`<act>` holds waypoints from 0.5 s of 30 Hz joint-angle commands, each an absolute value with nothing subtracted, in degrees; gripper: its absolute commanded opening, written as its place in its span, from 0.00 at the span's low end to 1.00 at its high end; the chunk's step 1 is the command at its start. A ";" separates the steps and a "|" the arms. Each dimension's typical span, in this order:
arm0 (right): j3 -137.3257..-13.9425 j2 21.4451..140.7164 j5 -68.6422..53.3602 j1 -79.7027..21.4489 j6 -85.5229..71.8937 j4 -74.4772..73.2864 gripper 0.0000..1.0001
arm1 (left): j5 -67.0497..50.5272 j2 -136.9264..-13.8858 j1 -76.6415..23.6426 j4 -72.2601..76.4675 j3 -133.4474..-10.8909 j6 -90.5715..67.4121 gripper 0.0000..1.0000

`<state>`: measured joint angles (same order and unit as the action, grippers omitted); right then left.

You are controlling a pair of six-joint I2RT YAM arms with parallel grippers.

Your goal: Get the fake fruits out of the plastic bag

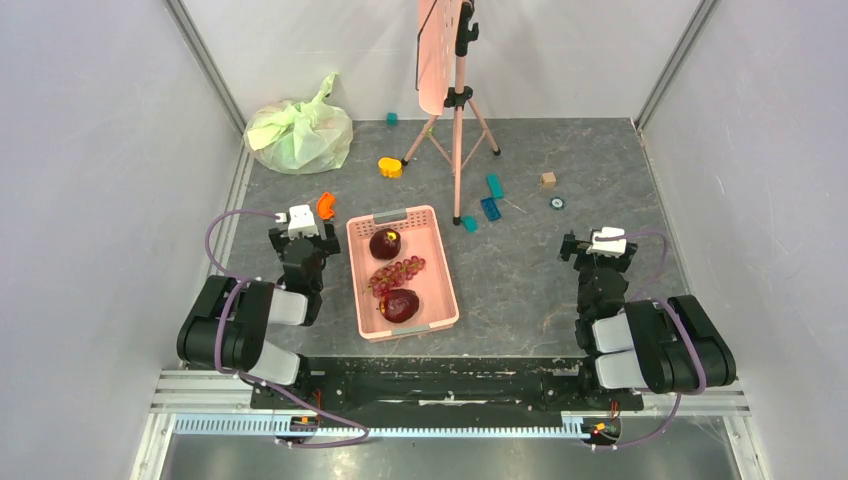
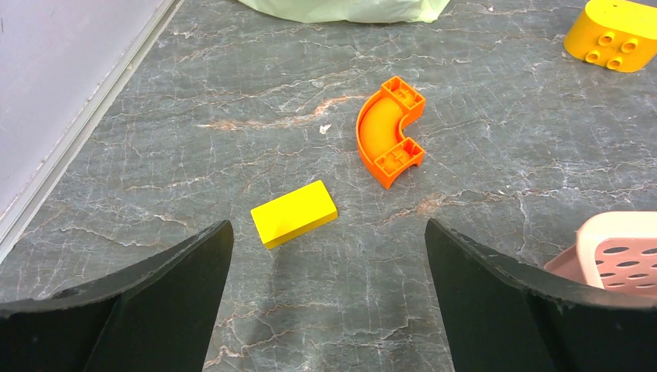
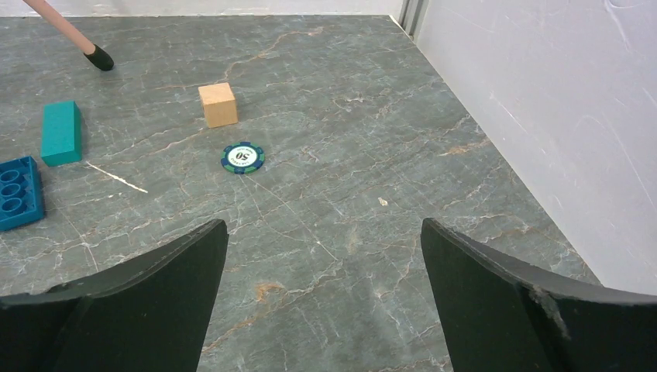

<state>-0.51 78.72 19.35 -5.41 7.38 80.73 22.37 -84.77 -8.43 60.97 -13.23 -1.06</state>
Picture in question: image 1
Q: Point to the small teal block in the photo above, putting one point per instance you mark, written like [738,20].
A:
[469,223]

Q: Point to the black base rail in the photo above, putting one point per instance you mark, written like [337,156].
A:
[346,383]

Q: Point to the small wooden cube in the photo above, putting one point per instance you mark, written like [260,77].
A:
[548,180]

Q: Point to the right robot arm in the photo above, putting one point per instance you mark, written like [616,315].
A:
[636,343]

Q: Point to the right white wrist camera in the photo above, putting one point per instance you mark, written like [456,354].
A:
[607,242]

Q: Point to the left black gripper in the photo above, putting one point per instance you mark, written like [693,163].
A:
[328,245]

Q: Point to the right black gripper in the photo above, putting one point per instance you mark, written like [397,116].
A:
[597,257]

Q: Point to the dark red fake pomegranate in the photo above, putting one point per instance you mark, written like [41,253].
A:
[399,305]

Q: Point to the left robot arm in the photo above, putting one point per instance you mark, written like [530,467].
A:
[228,323]

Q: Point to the dark red fake apple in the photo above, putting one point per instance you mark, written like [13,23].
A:
[385,244]

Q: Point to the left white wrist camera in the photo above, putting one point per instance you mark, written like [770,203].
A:
[301,222]

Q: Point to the orange curved toy piece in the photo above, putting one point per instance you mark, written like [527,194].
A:
[325,206]

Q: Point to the pink plastic basket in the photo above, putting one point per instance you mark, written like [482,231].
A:
[421,236]

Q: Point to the blue lego brick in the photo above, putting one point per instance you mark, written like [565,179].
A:
[490,209]

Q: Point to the teal rectangular block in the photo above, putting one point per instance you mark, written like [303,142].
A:
[495,186]

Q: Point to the pink tripod stand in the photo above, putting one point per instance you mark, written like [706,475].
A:
[459,99]

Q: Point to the red fake grape bunch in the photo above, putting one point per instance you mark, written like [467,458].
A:
[394,275]

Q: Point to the pink board on tripod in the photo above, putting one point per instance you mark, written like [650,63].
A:
[436,34]

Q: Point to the yellow toy block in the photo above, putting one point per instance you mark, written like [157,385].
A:
[391,168]

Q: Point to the light green plastic bag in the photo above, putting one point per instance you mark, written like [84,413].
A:
[303,137]

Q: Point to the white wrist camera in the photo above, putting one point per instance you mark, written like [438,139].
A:
[301,222]
[607,242]

